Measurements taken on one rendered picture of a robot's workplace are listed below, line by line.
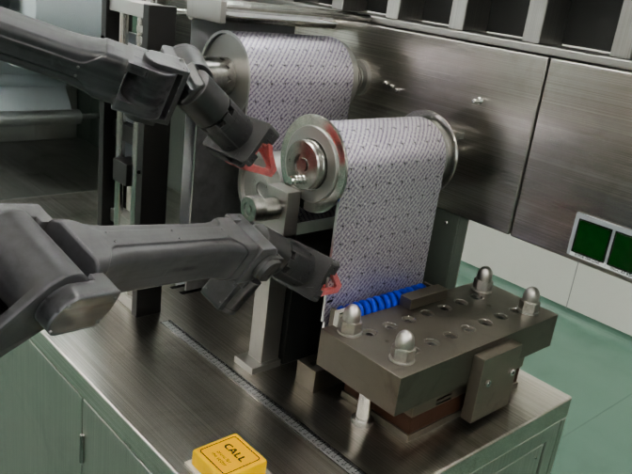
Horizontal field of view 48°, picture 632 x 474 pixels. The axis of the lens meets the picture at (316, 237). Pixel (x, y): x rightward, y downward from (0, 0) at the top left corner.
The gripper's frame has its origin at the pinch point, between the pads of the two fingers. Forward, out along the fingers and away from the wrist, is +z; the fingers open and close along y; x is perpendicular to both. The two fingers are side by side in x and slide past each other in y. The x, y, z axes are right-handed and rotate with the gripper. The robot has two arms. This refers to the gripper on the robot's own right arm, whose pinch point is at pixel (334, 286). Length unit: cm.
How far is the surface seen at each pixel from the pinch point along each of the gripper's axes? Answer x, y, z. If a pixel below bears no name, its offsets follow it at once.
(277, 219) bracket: 4.8, -8.6, -9.2
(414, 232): 14.1, 0.2, 11.4
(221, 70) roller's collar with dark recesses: 22.2, -28.1, -18.0
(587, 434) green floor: -5, -22, 203
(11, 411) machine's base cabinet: -55, -59, -1
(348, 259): 4.7, 0.2, -0.5
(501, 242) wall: 63, -130, 268
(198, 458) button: -27.4, 8.1, -17.4
